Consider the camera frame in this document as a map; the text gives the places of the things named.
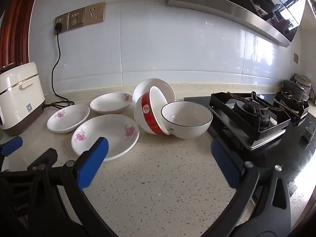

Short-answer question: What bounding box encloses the large pink flower plate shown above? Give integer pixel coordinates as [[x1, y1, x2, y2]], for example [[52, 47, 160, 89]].
[[71, 114, 140, 162]]

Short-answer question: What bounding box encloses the silver appliance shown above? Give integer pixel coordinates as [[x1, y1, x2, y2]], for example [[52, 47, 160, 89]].
[[292, 73, 313, 102]]

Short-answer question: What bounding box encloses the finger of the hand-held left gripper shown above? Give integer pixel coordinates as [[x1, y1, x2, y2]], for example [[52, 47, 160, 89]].
[[0, 148, 59, 181], [0, 136, 23, 157]]

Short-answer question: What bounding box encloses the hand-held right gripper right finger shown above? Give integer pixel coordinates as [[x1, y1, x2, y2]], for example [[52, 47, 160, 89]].
[[205, 138, 293, 237]]

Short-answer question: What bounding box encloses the red-brown wooden frame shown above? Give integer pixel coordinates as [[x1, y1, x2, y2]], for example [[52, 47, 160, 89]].
[[0, 0, 41, 66]]

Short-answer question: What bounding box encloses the black power cable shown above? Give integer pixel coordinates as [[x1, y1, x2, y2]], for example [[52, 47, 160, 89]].
[[42, 30, 75, 109]]

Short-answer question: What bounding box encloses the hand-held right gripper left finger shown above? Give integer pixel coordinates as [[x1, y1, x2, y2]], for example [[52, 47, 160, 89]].
[[27, 137, 119, 237]]

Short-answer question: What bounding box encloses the metal pot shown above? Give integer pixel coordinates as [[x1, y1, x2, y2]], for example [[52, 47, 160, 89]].
[[282, 79, 307, 99]]

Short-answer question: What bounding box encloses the white bowl with dark rim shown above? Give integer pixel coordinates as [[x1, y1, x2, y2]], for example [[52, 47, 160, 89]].
[[161, 101, 213, 140]]

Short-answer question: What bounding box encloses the gold wall socket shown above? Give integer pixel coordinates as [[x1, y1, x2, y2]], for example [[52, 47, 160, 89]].
[[84, 2, 106, 26], [54, 13, 70, 35], [68, 8, 86, 31]]

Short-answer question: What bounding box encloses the black glass gas stove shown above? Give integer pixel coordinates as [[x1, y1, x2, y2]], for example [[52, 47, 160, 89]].
[[184, 92, 316, 198]]

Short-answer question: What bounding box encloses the small pink flower plate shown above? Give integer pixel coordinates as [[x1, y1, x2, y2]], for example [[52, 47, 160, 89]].
[[47, 104, 90, 134]]

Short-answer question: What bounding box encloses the red and white bowl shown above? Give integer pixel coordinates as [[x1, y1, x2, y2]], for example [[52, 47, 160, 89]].
[[134, 86, 172, 136]]

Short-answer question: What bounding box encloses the white pink flower plate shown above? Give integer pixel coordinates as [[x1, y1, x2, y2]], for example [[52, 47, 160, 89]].
[[89, 92, 134, 115]]

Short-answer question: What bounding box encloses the white rice cooker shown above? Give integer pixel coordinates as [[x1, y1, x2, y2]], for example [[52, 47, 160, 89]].
[[0, 62, 46, 137]]

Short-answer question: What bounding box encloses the black burner grate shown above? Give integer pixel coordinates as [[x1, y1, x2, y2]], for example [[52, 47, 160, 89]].
[[274, 91, 310, 126], [209, 91, 291, 147]]

